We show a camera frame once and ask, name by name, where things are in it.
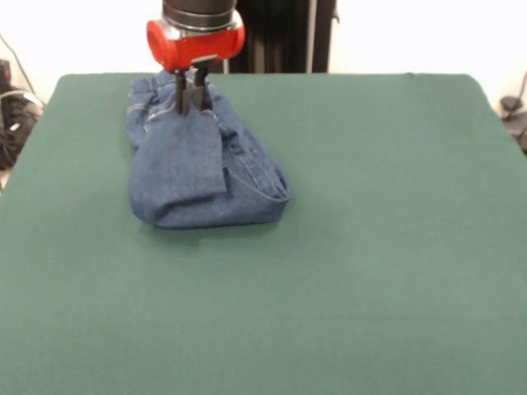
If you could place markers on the dark green table cloth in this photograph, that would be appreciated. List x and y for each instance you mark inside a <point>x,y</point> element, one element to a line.
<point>164,308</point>

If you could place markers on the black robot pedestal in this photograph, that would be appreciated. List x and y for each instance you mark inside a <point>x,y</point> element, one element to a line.
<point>284,37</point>

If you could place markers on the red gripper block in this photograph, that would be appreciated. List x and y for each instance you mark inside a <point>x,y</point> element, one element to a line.
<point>206,45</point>

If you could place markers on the blue denim jeans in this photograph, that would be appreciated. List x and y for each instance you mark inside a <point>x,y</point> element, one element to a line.
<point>185,173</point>

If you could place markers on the black floor device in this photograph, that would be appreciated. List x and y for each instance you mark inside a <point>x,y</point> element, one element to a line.
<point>514,119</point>

